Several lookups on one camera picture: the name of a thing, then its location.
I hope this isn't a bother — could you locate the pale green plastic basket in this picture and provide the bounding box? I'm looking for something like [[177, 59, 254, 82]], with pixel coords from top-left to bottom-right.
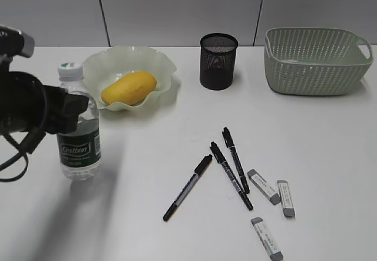
[[264, 27, 373, 96]]

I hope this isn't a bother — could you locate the yellow mango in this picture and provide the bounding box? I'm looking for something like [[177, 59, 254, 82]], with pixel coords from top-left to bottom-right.
[[101, 71, 157, 105]]

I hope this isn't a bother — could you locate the frosted wavy glass plate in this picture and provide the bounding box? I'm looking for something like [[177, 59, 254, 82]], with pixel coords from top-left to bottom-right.
[[82, 46, 177, 111]]

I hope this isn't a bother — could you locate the black marker pen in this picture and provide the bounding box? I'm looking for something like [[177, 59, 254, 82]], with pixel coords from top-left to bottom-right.
[[222, 127, 250, 194], [163, 154, 213, 222], [210, 141, 253, 211]]

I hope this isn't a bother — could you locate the clear water bottle green label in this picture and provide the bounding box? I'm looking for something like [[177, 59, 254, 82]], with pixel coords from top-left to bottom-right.
[[57, 62, 101, 181]]

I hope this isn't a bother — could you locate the black mesh pen holder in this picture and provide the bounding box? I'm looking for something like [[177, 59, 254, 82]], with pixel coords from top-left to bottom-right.
[[199, 32, 239, 91]]

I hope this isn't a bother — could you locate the grey white eraser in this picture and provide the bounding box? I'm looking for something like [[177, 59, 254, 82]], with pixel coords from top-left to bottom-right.
[[247, 169, 281, 205], [277, 180, 296, 218], [250, 217, 283, 261]]

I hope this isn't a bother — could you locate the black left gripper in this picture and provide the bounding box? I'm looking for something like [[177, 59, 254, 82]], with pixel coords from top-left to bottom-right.
[[1, 71, 89, 134]]

